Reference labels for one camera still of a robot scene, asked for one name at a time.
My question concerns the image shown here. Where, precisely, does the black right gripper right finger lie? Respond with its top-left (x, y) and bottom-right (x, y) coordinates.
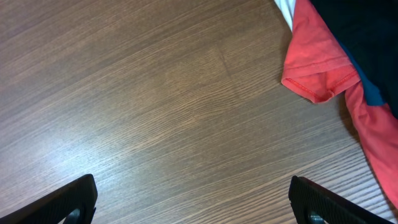
top-left (289, 176), bottom-right (392, 224)

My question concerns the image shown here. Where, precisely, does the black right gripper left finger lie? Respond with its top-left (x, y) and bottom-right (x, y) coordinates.
top-left (1, 174), bottom-right (98, 224)

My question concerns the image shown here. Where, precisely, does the dark blue garment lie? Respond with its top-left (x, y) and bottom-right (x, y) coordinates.
top-left (338, 41), bottom-right (386, 106)

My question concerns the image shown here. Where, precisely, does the red garment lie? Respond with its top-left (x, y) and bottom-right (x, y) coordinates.
top-left (281, 0), bottom-right (397, 206)

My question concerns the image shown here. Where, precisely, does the black garment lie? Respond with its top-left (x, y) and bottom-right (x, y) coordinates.
top-left (311, 0), bottom-right (397, 117)

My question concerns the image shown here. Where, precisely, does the white garment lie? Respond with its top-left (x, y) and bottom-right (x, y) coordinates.
top-left (274, 0), bottom-right (296, 31)

